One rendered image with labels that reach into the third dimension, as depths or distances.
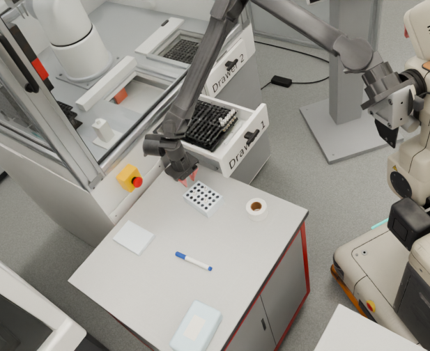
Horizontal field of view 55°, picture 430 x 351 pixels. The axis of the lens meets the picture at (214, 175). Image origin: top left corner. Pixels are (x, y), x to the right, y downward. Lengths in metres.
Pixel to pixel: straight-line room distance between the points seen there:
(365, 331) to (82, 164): 0.96
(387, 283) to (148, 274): 0.96
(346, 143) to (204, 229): 1.36
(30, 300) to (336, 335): 0.80
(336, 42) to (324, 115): 1.63
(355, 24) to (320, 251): 1.14
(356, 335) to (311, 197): 1.25
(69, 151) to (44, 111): 0.16
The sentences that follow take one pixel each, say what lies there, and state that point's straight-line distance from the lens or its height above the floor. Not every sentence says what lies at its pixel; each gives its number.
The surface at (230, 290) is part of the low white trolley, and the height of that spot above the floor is 0.76.
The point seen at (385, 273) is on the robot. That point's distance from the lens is 1.85.
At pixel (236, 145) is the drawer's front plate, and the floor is 0.91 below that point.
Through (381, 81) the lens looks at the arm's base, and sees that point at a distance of 1.12.
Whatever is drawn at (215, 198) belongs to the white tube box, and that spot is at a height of 0.80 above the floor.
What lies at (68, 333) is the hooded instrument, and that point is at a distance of 1.30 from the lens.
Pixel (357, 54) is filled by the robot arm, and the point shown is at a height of 1.28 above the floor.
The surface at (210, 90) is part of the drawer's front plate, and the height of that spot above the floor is 0.87.
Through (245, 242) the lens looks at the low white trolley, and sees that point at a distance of 1.37.
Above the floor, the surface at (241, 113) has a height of 0.87.
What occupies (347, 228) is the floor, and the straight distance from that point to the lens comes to 2.27.
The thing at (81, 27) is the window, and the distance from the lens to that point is 1.28.
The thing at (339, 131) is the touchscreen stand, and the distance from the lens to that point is 2.64.
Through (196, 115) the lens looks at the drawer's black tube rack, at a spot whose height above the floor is 0.90.
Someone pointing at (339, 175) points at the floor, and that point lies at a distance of 2.46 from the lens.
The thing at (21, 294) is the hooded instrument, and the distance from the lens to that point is 1.13.
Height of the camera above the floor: 1.94
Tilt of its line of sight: 50 degrees down
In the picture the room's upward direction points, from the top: 19 degrees counter-clockwise
